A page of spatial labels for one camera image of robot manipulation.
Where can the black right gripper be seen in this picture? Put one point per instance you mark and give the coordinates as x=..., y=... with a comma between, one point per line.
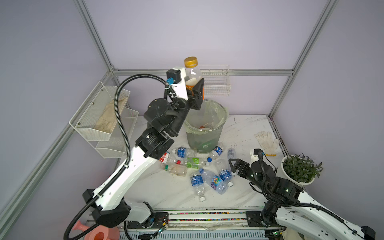
x=243, y=165

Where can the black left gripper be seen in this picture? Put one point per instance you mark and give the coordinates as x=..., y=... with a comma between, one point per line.
x=195, y=100

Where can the orange label bottle yellow cap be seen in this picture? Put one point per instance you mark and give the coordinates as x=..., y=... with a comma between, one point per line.
x=194, y=74

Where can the clear bottle rainbow label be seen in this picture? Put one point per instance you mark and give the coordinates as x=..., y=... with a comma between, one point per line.
x=214, y=181

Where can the Pocari Sweat bottle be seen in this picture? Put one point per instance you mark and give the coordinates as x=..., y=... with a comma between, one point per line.
x=197, y=183

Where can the square clear bottle green band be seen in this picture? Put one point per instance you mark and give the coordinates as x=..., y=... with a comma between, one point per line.
x=177, y=170

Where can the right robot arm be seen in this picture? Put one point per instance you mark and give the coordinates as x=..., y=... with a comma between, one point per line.
x=289, y=205

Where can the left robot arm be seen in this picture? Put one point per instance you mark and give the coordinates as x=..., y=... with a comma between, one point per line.
x=165, y=118

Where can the green bin liner bag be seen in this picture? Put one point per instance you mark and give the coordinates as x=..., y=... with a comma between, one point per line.
x=211, y=112

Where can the grey mesh waste bin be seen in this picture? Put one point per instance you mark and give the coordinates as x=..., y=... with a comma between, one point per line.
x=204, y=143

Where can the tall clear bottle faint label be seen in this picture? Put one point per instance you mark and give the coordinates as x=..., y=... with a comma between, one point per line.
x=231, y=154

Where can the small bottle blue Pepsi label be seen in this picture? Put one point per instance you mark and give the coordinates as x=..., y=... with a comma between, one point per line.
x=216, y=152

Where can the white cotton work glove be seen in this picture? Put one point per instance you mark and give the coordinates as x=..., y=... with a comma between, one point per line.
x=268, y=143

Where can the clear bottle green label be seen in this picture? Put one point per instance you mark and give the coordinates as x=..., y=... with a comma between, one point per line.
x=195, y=163

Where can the potted green plant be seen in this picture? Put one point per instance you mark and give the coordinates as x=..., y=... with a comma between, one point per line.
x=301, y=169

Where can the clear bottle blue label white cap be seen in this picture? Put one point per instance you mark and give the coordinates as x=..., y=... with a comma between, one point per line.
x=183, y=152

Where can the clear bottle red white label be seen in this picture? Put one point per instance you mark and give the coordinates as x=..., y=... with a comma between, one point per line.
x=169, y=159

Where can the beige glove in shelf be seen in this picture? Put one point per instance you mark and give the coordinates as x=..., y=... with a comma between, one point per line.
x=107, y=121

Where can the red coated glove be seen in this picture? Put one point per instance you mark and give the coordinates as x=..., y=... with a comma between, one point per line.
x=99, y=233

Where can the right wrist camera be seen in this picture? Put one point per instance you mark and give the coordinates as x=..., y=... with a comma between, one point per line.
x=256, y=155

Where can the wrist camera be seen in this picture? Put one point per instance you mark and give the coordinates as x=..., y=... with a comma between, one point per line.
x=256, y=155
x=176, y=80

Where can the white wire wall basket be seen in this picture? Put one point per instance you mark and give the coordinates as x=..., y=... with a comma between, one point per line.
x=217, y=82

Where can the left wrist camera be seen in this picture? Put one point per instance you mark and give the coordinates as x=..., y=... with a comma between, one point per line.
x=176, y=80

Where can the base rail with cable strip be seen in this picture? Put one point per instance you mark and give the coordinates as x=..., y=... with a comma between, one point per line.
x=204, y=225

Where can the white mesh wall shelf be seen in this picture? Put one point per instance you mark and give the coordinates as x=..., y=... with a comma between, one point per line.
x=83, y=122

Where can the aluminium frame post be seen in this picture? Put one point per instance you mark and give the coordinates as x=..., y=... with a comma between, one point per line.
x=91, y=27

